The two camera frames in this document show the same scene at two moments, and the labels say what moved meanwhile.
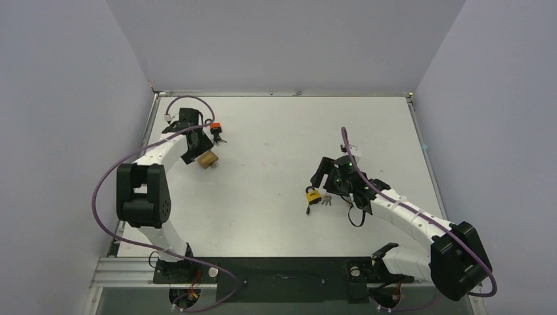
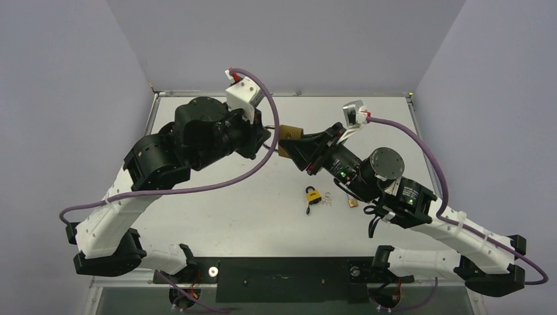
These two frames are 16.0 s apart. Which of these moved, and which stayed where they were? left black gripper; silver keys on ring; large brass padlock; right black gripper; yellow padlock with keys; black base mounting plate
Moved: right black gripper; large brass padlock; left black gripper
Stayed: yellow padlock with keys; black base mounting plate; silver keys on ring
